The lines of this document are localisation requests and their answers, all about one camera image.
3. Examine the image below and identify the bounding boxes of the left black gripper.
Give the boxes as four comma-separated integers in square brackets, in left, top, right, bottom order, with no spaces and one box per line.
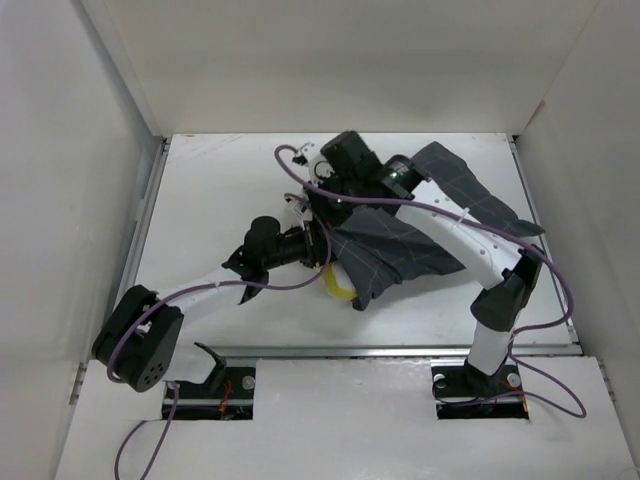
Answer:
[264,220,345,271]

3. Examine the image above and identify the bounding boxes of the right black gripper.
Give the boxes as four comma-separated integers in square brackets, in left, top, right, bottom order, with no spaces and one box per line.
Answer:
[302,169,363,231]

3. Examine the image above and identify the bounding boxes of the cream yellow pillow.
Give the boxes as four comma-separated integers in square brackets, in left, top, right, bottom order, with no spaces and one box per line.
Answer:
[321,262,357,301]

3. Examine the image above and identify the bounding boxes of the dark grey checked pillowcase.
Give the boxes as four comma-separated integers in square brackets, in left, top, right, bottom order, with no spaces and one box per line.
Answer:
[331,142,544,311]

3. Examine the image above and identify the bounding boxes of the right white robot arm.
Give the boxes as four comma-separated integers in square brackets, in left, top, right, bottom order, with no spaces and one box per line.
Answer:
[296,131,542,394]

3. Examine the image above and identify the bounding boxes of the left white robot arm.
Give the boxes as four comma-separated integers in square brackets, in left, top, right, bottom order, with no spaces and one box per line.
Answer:
[91,216,332,397]

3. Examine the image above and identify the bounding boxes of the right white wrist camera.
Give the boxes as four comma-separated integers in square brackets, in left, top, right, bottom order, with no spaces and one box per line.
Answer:
[292,142,334,186]

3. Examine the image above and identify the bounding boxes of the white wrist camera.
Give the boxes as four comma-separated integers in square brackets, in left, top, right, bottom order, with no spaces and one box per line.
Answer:
[284,192,314,232]
[292,142,334,186]

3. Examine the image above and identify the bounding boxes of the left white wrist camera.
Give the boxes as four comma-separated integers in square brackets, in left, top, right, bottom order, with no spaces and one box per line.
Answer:
[284,192,314,232]

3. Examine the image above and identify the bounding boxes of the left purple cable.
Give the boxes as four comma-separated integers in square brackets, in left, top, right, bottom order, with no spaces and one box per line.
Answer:
[106,189,335,480]

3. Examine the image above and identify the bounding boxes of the purple cable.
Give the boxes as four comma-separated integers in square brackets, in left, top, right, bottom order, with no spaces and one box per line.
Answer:
[106,189,335,480]
[274,144,587,418]

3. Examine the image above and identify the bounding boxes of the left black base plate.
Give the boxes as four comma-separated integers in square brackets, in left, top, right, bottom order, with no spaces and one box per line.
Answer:
[173,365,256,421]

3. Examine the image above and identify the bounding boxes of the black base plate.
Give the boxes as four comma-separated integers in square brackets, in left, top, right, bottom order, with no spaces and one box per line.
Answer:
[173,365,256,421]
[431,363,529,420]

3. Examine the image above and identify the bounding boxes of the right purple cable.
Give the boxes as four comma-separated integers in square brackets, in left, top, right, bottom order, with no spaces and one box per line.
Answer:
[274,144,587,418]

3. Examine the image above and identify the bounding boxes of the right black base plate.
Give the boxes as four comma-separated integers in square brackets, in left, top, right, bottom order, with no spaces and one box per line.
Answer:
[431,363,529,420]

